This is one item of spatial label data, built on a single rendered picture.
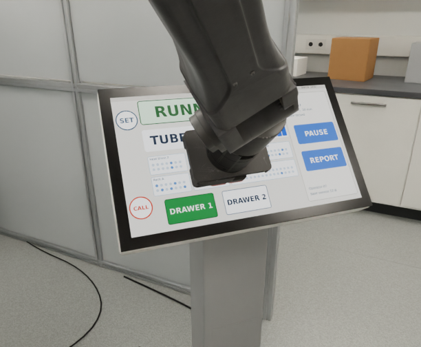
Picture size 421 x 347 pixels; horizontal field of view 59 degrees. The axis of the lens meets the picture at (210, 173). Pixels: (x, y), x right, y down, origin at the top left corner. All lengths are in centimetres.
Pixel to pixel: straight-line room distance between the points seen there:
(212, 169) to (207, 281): 47
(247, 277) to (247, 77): 73
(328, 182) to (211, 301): 39
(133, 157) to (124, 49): 106
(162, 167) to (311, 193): 30
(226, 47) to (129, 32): 150
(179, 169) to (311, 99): 35
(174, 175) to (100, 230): 151
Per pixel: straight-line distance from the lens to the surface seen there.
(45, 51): 203
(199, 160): 44
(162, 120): 73
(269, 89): 25
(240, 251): 87
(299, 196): 76
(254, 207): 71
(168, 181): 68
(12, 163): 247
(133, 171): 68
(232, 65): 21
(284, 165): 77
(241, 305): 97
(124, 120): 72
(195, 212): 68
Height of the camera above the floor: 132
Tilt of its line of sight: 23 degrees down
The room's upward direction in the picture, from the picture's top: straight up
